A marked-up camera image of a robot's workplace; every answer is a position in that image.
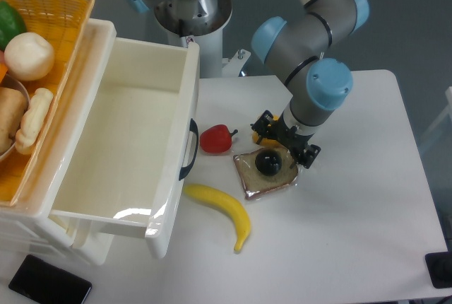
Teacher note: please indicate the black drawer handle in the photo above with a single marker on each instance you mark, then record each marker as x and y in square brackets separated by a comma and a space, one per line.
[191, 150]

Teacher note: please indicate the white drawer cabinet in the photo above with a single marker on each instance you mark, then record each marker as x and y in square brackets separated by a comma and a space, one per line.
[30, 226]

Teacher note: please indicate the green avocado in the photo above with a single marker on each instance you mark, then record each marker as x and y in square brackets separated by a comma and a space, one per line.
[12, 24]

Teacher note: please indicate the white plastic drawer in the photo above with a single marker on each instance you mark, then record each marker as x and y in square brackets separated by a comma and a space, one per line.
[124, 172]

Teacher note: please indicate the yellow banana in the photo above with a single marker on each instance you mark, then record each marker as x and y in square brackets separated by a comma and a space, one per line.
[227, 204]

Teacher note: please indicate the pale twisted bread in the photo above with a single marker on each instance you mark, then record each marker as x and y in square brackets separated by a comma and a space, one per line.
[33, 120]

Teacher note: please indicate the dark purple mangosteen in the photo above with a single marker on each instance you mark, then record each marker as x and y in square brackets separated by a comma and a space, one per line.
[268, 162]

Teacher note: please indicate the brown bread roll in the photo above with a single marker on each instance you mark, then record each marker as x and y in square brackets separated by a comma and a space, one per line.
[13, 106]

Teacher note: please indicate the red bell pepper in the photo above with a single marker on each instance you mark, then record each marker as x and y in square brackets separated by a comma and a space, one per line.
[217, 139]

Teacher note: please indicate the black device at edge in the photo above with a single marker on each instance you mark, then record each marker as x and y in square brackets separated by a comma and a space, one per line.
[439, 268]

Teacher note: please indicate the yellow bell pepper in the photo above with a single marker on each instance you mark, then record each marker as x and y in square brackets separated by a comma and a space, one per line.
[262, 130]

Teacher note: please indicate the wrapped bread slice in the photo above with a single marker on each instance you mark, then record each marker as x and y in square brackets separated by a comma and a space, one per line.
[255, 184]

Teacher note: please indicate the white round bun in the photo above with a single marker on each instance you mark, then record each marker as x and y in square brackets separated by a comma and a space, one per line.
[29, 57]

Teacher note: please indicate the orange fruit piece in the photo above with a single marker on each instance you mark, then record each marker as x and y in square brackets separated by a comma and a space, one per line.
[3, 71]

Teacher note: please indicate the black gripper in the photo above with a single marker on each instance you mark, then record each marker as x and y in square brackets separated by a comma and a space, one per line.
[303, 153]

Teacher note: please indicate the metal bowl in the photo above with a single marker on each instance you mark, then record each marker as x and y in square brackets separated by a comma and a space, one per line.
[9, 82]

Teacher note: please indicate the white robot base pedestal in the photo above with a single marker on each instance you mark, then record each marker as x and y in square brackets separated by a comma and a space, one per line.
[202, 21]

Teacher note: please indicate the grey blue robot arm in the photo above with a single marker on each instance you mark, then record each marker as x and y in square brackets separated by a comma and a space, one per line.
[294, 52]

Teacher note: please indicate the black smartphone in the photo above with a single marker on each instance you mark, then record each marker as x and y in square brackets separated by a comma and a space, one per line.
[46, 283]

